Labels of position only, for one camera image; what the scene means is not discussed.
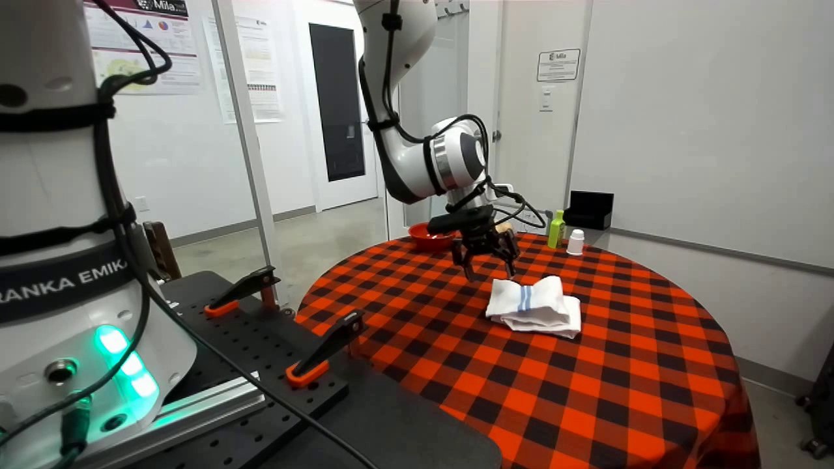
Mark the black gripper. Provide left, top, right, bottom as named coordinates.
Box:
left=428, top=205, right=520, bottom=280

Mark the white towel with blue stripes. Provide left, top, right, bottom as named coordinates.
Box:
left=486, top=276, right=581, bottom=340

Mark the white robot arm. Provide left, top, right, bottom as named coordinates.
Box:
left=351, top=0, right=520, bottom=273

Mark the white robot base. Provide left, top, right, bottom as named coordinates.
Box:
left=0, top=0, right=196, bottom=469

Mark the red bowl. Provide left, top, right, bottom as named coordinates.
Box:
left=410, top=224, right=453, bottom=252

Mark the green bottle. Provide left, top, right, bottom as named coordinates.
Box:
left=548, top=211, right=565, bottom=248

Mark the small white bottle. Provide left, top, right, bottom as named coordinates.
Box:
left=565, top=230, right=583, bottom=256

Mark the paper sign on door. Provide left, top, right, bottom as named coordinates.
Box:
left=538, top=48, right=581, bottom=84

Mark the near orange black clamp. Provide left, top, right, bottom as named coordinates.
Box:
left=285, top=312, right=363, bottom=389

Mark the orange black clamp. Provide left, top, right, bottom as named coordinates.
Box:
left=285, top=312, right=363, bottom=389
left=203, top=267, right=280, bottom=321

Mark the orange black checkered tablecloth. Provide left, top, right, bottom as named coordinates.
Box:
left=298, top=234, right=762, bottom=469

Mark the far orange black clamp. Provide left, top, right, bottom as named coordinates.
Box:
left=203, top=267, right=280, bottom=321

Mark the black perforated mounting board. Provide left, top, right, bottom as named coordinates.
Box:
left=131, top=272, right=500, bottom=469

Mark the dark glass door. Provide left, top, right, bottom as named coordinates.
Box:
left=311, top=23, right=366, bottom=182

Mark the black box on wall ledge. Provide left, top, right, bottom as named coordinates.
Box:
left=565, top=191, right=615, bottom=230

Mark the white door with handle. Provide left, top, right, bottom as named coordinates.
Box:
left=466, top=0, right=594, bottom=231

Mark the metal frame post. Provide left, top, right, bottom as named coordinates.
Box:
left=211, top=0, right=275, bottom=267

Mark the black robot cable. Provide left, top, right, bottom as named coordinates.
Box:
left=50, top=0, right=376, bottom=469

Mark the wall poster left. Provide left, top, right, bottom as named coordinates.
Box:
left=84, top=0, right=200, bottom=96

